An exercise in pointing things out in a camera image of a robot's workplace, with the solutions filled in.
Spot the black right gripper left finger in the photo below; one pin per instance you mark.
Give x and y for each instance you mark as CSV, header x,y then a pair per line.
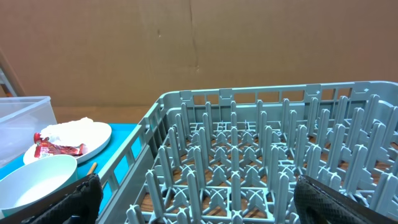
x,y
80,206

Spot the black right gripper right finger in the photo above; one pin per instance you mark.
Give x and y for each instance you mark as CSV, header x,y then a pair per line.
x,y
316,203

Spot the pale green bowl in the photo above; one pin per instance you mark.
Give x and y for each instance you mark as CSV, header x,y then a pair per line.
x,y
36,180

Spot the red snack wrapper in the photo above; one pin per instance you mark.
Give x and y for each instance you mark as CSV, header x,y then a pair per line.
x,y
44,148

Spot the white napkin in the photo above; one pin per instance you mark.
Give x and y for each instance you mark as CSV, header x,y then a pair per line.
x,y
71,133

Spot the grey dishwasher rack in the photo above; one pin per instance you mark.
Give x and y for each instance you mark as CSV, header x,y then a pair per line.
x,y
234,155

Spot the clear plastic waste bin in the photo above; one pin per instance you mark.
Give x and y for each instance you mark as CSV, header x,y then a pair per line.
x,y
21,118

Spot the wooden chopstick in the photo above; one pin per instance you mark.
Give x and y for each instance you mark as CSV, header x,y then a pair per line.
x,y
92,168

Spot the large pink plate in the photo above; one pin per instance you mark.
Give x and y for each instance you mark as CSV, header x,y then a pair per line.
x,y
96,140

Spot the cardboard backdrop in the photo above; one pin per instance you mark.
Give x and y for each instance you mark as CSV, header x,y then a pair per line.
x,y
102,53

